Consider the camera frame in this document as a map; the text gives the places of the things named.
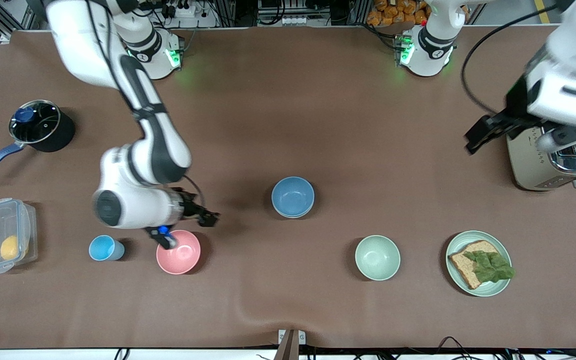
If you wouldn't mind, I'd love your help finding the bag of orange snacks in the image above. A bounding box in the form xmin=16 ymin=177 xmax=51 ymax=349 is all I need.
xmin=366 ymin=0 xmax=429 ymax=27

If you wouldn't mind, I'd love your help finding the pale green plate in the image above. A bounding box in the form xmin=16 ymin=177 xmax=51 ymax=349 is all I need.
xmin=445 ymin=230 xmax=513 ymax=298

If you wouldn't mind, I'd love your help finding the brown bread slice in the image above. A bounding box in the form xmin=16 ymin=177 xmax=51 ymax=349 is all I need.
xmin=448 ymin=240 xmax=506 ymax=290

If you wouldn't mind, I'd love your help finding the black saucepan with blue handle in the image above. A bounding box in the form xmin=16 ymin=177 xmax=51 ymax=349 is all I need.
xmin=0 ymin=100 xmax=76 ymax=182

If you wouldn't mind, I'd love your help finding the white power strip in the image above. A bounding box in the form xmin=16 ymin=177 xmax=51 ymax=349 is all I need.
xmin=258 ymin=15 xmax=331 ymax=27
xmin=165 ymin=1 xmax=205 ymax=19

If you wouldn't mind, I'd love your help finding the blue bowl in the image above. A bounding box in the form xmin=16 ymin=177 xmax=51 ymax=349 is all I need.
xmin=271 ymin=176 xmax=315 ymax=218

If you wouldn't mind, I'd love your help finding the glass lid with blue knob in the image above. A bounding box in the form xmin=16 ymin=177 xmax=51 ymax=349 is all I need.
xmin=9 ymin=100 xmax=62 ymax=144

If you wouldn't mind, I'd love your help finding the green lettuce leaf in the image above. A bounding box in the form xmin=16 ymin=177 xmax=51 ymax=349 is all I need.
xmin=463 ymin=250 xmax=515 ymax=283

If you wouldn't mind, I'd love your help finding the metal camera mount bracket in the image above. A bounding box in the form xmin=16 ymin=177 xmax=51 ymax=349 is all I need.
xmin=278 ymin=329 xmax=307 ymax=360

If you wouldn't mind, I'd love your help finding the pink bowl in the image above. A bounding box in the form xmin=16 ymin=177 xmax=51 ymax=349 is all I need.
xmin=156 ymin=230 xmax=202 ymax=275

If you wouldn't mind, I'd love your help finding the silver toaster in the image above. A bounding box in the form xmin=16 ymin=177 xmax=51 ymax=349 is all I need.
xmin=506 ymin=125 xmax=576 ymax=192

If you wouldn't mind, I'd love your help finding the blue plastic cup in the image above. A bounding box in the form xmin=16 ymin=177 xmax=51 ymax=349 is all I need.
xmin=88 ymin=235 xmax=125 ymax=262

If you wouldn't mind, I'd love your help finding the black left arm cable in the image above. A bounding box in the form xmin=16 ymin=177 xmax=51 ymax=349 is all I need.
xmin=460 ymin=2 xmax=569 ymax=117

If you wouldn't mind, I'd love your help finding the black cable loop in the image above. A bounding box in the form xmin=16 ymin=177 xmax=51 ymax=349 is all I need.
xmin=435 ymin=336 xmax=474 ymax=357

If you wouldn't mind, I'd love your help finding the yellow lemon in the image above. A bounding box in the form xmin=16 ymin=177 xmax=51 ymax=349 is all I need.
xmin=0 ymin=235 xmax=21 ymax=261

